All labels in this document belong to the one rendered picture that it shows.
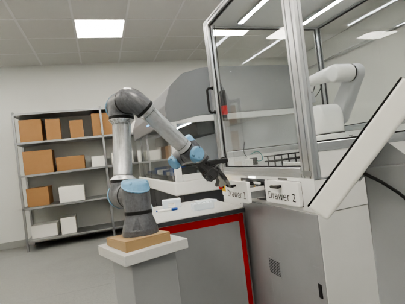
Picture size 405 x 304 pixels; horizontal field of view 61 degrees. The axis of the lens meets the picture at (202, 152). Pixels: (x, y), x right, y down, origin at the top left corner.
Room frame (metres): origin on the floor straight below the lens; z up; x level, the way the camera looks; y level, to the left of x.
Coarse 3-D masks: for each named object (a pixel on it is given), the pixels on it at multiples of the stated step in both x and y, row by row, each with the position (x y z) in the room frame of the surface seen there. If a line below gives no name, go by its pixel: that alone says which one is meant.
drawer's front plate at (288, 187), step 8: (272, 184) 1.67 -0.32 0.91; (280, 184) 1.60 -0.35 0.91; (288, 184) 1.54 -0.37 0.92; (296, 184) 1.48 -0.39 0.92; (272, 192) 1.68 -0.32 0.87; (280, 192) 1.61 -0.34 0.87; (288, 192) 1.55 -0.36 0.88; (296, 192) 1.49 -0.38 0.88; (272, 200) 1.69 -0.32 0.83; (280, 200) 1.62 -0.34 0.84; (296, 200) 1.50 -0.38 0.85
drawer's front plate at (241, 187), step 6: (228, 180) 1.96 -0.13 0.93; (234, 180) 1.91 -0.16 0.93; (240, 186) 1.81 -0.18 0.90; (246, 186) 1.74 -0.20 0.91; (228, 192) 1.98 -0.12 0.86; (234, 192) 1.90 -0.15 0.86; (240, 192) 1.82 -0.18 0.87; (246, 192) 1.75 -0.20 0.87; (228, 198) 1.99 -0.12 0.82; (234, 198) 1.91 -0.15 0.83; (240, 198) 1.83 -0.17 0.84; (246, 198) 1.76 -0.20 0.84
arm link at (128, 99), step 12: (120, 96) 1.48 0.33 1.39; (132, 96) 1.47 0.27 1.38; (144, 96) 1.50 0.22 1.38; (120, 108) 1.51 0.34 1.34; (132, 108) 1.48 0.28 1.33; (144, 108) 1.48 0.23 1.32; (144, 120) 1.53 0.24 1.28; (156, 120) 1.52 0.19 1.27; (168, 132) 1.55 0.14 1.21; (180, 132) 1.60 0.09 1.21; (180, 144) 1.58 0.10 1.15; (192, 144) 1.63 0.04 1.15; (180, 156) 1.67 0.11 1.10; (192, 156) 1.59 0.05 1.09
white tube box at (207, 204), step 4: (192, 204) 2.10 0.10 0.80; (196, 204) 2.07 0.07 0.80; (200, 204) 2.08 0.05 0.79; (204, 204) 2.08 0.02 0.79; (208, 204) 2.09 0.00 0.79; (212, 204) 2.10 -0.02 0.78; (192, 208) 2.11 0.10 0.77; (196, 208) 2.07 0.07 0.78; (200, 208) 2.07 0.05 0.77; (204, 208) 2.08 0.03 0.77; (208, 208) 2.09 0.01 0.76
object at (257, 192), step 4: (252, 188) 1.77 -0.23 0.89; (256, 188) 1.78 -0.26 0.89; (260, 188) 1.79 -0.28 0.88; (264, 188) 1.79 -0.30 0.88; (252, 192) 1.77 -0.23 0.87; (256, 192) 1.78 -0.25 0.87; (260, 192) 1.78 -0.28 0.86; (264, 192) 1.79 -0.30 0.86; (252, 196) 1.77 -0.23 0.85; (256, 196) 1.78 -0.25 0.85; (260, 196) 1.78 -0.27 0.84; (264, 196) 1.79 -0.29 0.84
